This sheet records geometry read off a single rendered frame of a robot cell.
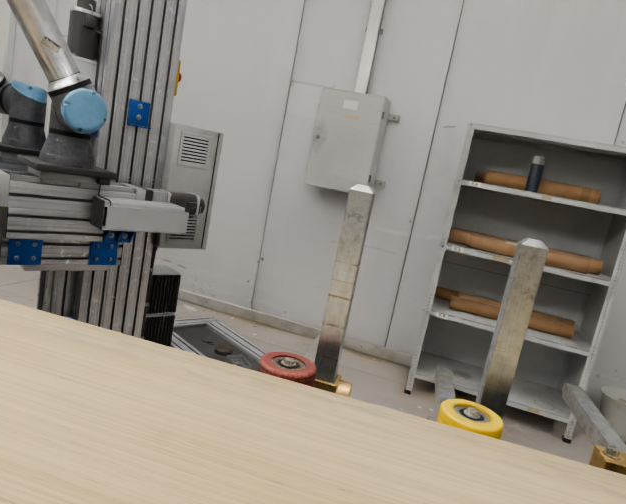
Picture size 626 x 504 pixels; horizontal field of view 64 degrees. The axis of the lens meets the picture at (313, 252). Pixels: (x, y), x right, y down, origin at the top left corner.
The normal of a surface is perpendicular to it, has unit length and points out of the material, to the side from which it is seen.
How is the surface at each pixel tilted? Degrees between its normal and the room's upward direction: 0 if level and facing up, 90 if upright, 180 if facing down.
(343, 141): 90
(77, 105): 96
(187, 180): 90
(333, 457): 0
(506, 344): 90
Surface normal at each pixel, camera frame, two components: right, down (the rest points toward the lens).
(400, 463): 0.19, -0.97
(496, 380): -0.22, 0.12
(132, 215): 0.66, 0.26
